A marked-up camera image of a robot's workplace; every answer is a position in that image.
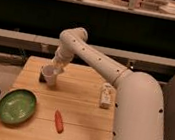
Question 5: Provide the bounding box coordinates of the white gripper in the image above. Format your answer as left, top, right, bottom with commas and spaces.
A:
51, 55, 65, 75

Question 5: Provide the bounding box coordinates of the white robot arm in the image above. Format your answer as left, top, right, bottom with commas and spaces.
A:
53, 27, 165, 140

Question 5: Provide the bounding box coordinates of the dark sponge block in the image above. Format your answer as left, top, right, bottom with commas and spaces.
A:
38, 67, 46, 83

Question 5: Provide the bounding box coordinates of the white bottle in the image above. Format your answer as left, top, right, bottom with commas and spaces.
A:
99, 83, 112, 109

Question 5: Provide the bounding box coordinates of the orange carrot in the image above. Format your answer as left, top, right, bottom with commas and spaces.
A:
54, 110, 64, 134

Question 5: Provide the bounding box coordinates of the green plate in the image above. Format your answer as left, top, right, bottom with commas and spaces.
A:
0, 89, 37, 125

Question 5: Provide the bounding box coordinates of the wooden shelf rail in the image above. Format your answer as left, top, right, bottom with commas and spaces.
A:
0, 29, 175, 67

